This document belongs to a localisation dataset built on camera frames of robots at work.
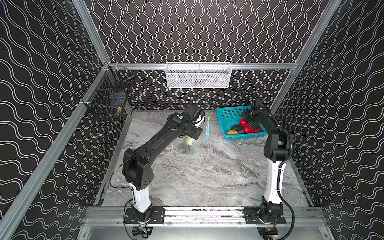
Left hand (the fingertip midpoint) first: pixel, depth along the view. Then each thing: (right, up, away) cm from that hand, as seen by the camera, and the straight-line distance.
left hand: (200, 133), depth 82 cm
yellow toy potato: (+23, -1, +21) cm, 31 cm away
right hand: (+35, +9, +25) cm, 44 cm away
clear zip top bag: (-7, -9, +15) cm, 18 cm away
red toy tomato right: (+38, +1, +20) cm, 43 cm away
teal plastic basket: (+23, +11, +32) cm, 41 cm away
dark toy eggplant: (+28, +3, +24) cm, 37 cm away
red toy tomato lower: (+33, +2, +22) cm, 40 cm away
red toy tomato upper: (+32, +7, +27) cm, 42 cm away
